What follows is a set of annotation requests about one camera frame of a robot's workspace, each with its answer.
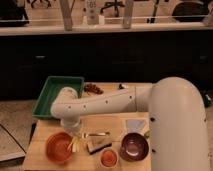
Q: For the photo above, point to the green plastic tray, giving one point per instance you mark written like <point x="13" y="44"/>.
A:
<point x="50" y="91"/>

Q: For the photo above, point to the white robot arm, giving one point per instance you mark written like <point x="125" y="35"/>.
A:
<point x="178" y="126"/>

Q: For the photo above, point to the brown sponge block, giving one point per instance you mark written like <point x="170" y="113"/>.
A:
<point x="95" y="145"/>

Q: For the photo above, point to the red bowl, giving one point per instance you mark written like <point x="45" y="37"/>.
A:
<point x="56" y="148"/>

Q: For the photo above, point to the purple bowl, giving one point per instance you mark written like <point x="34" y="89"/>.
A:
<point x="134" y="147"/>

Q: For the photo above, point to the blue object on floor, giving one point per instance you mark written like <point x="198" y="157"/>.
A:
<point x="207" y="100"/>

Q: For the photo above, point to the metal spoon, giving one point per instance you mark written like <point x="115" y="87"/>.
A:
<point x="85" y="135"/>

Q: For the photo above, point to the yellow banana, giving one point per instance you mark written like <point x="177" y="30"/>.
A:
<point x="74" y="145"/>

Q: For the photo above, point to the small orange cup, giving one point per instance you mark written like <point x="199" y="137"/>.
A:
<point x="108" y="158"/>

